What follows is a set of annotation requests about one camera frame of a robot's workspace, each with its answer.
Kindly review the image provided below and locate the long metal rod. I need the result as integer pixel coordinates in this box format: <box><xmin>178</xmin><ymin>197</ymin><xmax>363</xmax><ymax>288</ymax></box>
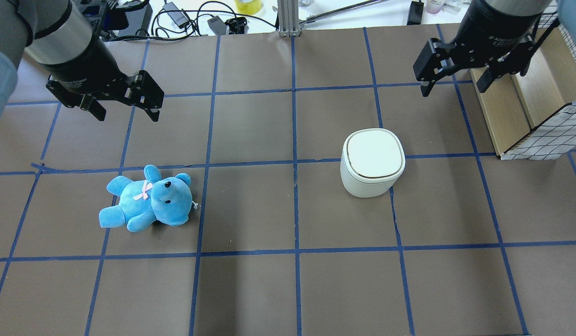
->
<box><xmin>299</xmin><ymin>0</ymin><xmax>385</xmax><ymax>26</ymax></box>

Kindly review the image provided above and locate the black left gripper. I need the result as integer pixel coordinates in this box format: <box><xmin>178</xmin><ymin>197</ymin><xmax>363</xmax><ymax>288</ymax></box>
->
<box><xmin>46</xmin><ymin>37</ymin><xmax>164</xmax><ymax>123</ymax></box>

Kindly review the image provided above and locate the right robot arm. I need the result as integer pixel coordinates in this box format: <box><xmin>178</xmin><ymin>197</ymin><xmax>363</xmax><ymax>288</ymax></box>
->
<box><xmin>413</xmin><ymin>0</ymin><xmax>550</xmax><ymax>97</ymax></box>

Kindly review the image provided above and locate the yellow tape roll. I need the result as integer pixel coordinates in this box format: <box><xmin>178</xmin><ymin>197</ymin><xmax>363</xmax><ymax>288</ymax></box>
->
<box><xmin>234</xmin><ymin>0</ymin><xmax>264</xmax><ymax>15</ymax></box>

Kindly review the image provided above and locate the blue teddy bear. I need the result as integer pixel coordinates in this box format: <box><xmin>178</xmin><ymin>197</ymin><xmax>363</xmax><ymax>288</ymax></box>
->
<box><xmin>98</xmin><ymin>165</ymin><xmax>199</xmax><ymax>232</ymax></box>

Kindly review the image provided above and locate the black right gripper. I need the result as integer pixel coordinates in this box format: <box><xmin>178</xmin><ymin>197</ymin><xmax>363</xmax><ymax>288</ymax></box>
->
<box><xmin>413</xmin><ymin>16</ymin><xmax>536</xmax><ymax>97</ymax></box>

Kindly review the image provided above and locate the white trash can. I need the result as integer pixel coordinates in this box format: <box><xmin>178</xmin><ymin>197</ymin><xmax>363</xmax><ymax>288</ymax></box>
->
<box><xmin>340</xmin><ymin>128</ymin><xmax>406</xmax><ymax>198</ymax></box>

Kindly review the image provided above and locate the black power adapter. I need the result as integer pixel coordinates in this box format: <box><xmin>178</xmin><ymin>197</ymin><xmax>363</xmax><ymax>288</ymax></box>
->
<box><xmin>162</xmin><ymin>2</ymin><xmax>190</xmax><ymax>28</ymax></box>

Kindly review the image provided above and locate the checkered cloth wooden box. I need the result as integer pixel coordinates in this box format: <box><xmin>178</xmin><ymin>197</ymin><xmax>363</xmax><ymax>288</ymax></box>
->
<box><xmin>478</xmin><ymin>26</ymin><xmax>576</xmax><ymax>161</ymax></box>

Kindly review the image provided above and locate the aluminium frame post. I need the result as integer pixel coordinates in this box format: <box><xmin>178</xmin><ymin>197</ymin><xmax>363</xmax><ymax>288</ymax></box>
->
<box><xmin>277</xmin><ymin>0</ymin><xmax>301</xmax><ymax>37</ymax></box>

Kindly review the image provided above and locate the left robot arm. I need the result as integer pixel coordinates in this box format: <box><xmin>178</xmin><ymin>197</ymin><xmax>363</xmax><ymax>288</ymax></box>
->
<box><xmin>0</xmin><ymin>0</ymin><xmax>164</xmax><ymax>122</ymax></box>

